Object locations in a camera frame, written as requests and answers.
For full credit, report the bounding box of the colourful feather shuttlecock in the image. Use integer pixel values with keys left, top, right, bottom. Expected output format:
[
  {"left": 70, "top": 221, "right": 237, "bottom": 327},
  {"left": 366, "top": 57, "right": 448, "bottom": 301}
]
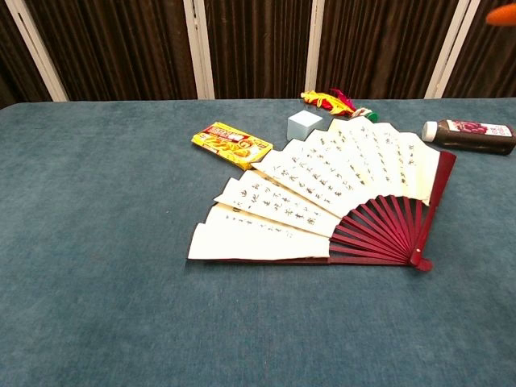
[{"left": 300, "top": 88, "right": 380, "bottom": 123}]

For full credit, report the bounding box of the light blue cube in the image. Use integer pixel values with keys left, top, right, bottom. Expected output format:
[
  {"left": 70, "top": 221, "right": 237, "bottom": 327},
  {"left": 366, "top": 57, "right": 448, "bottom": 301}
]
[{"left": 286, "top": 111, "right": 324, "bottom": 141}]

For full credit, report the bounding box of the dark brown pleated curtain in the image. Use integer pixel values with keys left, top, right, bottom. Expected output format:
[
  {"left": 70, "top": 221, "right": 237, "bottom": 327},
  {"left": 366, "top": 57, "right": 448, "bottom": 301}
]
[
  {"left": 23, "top": 0, "right": 198, "bottom": 102},
  {"left": 0, "top": 0, "right": 53, "bottom": 109},
  {"left": 203, "top": 0, "right": 314, "bottom": 100},
  {"left": 316, "top": 0, "right": 460, "bottom": 100},
  {"left": 443, "top": 0, "right": 516, "bottom": 100}
]

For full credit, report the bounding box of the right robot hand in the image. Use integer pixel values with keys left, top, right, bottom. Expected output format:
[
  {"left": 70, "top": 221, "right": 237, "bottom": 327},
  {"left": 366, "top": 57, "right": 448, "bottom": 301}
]
[{"left": 485, "top": 2, "right": 516, "bottom": 27}]

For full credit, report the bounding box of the red ribbed paper folding fan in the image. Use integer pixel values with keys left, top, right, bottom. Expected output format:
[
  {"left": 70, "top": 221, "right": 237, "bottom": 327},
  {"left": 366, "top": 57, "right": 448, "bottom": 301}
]
[{"left": 187, "top": 119, "right": 458, "bottom": 272}]

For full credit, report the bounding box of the yellow snack box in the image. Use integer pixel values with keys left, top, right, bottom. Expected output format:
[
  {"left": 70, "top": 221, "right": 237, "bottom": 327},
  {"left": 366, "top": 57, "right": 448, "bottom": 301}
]
[{"left": 190, "top": 123, "right": 274, "bottom": 171}]

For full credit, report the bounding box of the blue felt table cover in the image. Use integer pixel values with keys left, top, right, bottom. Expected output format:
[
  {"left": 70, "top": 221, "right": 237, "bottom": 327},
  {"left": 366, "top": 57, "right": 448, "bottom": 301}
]
[{"left": 0, "top": 98, "right": 516, "bottom": 387}]

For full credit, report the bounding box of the white partition post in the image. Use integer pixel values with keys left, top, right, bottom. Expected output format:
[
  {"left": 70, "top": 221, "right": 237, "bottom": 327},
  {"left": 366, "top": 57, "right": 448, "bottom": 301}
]
[
  {"left": 424, "top": 0, "right": 471, "bottom": 100},
  {"left": 183, "top": 0, "right": 216, "bottom": 101},
  {"left": 4, "top": 0, "right": 69, "bottom": 102},
  {"left": 304, "top": 0, "right": 326, "bottom": 99}
]

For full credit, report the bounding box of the dark juice bottle white cap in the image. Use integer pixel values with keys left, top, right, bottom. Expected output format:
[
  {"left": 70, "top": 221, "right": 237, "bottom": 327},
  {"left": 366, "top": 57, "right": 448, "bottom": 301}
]
[{"left": 421, "top": 119, "right": 516, "bottom": 156}]

